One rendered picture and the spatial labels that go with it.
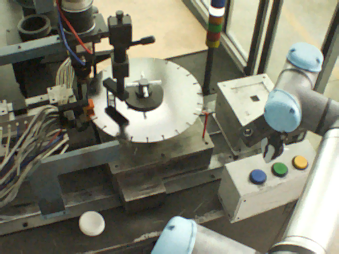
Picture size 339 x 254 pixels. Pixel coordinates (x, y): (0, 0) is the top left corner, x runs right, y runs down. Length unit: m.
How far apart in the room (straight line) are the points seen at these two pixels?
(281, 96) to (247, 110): 0.54
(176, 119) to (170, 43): 0.60
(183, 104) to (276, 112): 0.49
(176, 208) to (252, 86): 0.45
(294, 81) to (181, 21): 1.10
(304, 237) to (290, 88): 0.31
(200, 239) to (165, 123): 0.66
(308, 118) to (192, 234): 0.35
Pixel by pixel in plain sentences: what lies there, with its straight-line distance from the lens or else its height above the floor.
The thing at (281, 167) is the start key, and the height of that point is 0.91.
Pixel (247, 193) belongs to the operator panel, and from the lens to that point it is 1.18.
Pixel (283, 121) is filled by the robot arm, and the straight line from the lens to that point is 0.83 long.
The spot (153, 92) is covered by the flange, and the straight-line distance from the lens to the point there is 1.28.
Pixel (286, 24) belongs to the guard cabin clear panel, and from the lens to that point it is 1.39.
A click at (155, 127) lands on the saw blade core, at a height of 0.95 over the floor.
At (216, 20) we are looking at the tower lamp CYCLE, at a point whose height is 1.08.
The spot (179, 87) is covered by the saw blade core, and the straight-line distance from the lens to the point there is 1.31.
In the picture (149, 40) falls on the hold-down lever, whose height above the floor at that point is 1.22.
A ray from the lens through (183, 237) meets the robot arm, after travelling 0.59.
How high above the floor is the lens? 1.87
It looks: 50 degrees down
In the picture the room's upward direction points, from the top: 4 degrees clockwise
